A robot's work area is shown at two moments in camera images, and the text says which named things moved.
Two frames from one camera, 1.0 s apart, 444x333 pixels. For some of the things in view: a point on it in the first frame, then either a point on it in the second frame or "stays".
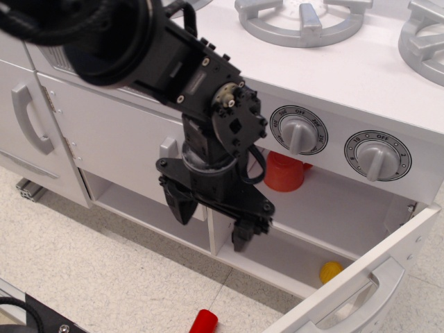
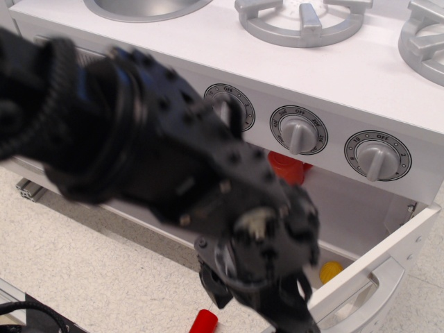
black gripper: [220, 172] to [267, 277]
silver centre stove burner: [311, 32] stays
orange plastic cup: [283, 173] stays
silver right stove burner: [419, 50] stays
